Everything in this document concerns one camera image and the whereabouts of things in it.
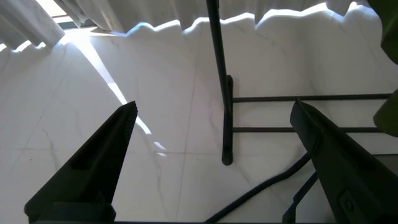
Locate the black clothes rack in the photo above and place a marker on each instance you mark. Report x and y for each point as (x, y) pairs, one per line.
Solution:
(219, 46)

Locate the white curtain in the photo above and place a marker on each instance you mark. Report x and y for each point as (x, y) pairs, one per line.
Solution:
(25, 21)
(124, 12)

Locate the window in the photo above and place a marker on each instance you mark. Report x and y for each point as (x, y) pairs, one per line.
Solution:
(53, 7)

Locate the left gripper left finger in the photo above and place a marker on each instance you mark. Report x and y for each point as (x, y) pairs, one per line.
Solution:
(90, 177)

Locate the green long-sleeved shirt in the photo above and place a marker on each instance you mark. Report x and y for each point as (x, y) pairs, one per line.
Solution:
(390, 31)

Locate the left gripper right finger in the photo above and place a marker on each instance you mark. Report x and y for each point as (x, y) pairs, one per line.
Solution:
(351, 177)

